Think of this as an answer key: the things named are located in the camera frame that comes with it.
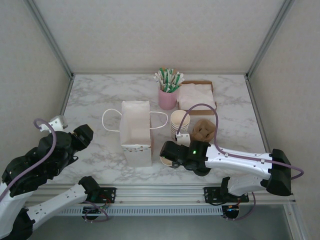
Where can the stack of paper cups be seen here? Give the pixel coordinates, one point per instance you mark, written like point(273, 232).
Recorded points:
point(180, 120)

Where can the green white sachet stick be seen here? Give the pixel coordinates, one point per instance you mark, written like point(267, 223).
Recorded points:
point(175, 75)
point(167, 88)
point(167, 72)
point(180, 76)

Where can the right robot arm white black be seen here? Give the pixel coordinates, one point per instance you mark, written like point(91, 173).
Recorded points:
point(237, 162)

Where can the white paper carry bag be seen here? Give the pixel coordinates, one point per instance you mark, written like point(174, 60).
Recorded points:
point(136, 130)

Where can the small electronics board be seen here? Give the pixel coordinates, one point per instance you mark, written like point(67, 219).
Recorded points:
point(92, 211)
point(231, 209)

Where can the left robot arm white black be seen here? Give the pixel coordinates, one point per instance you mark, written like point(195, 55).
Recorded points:
point(57, 200)

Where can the brown pulp cup carrier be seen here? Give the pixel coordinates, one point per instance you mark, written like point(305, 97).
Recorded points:
point(203, 131)

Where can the aluminium front mounting rail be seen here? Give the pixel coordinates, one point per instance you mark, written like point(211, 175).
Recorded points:
point(160, 193)

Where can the brown cardboard napkin tray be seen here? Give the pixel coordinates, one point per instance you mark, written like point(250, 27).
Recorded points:
point(200, 112)

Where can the white paper napkin stack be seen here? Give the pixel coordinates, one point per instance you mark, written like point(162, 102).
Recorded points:
point(196, 96)

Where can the aluminium frame post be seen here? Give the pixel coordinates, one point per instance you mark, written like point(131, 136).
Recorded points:
point(269, 37)
point(55, 42)
point(293, 222)

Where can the coffee cup with black lid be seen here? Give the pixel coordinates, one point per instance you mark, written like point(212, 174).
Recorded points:
point(166, 162)

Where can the pink cylindrical holder cup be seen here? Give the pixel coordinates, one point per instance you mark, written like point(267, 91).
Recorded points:
point(167, 100)

